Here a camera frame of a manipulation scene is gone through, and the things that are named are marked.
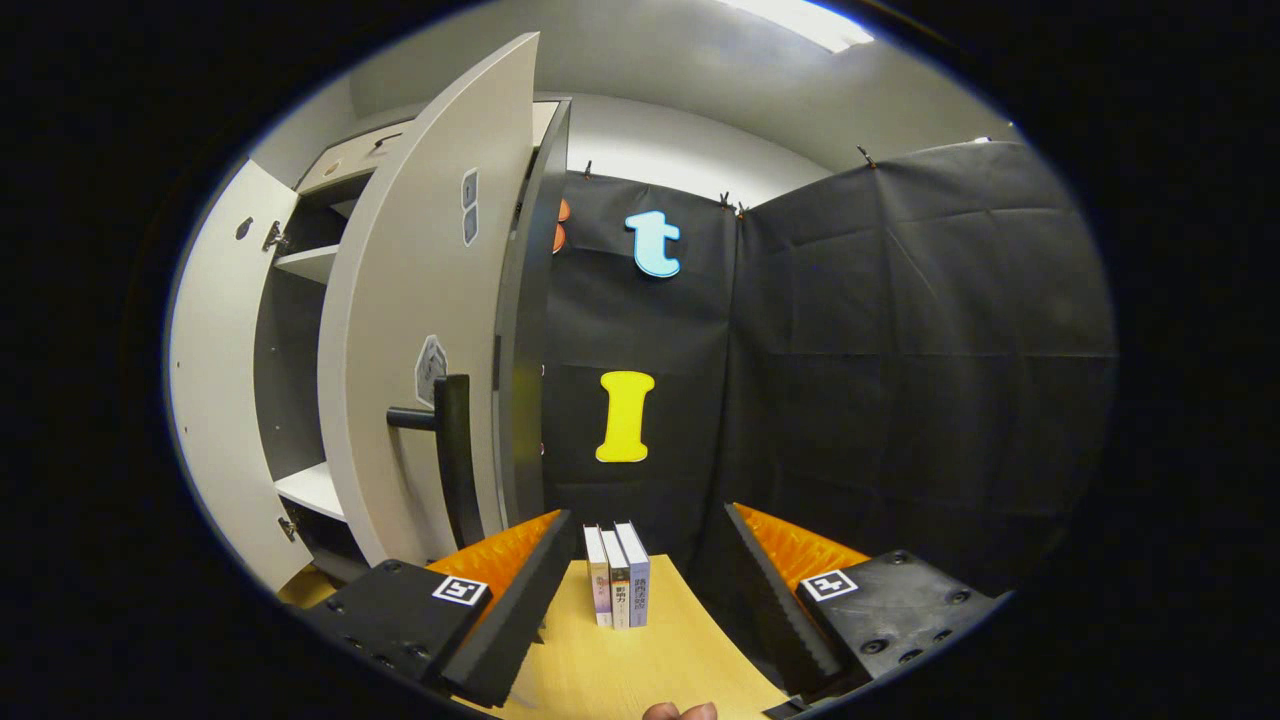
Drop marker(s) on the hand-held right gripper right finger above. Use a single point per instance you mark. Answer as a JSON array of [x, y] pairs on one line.
[[775, 610]]

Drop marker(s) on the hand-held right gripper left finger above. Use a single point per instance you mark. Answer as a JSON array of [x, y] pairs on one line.
[[515, 620]]

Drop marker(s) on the grey cabinet door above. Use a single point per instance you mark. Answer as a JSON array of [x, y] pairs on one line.
[[215, 380], [420, 250]]

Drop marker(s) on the grey cabinet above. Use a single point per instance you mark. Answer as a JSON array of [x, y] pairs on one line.
[[525, 300]]

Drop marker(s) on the pale blue book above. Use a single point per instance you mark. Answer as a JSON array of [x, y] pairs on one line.
[[637, 575]]

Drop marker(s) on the black backdrop cloth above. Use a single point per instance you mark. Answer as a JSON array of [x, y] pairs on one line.
[[900, 350]]

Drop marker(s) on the long ceiling light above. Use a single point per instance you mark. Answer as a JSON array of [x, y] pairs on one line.
[[800, 20]]

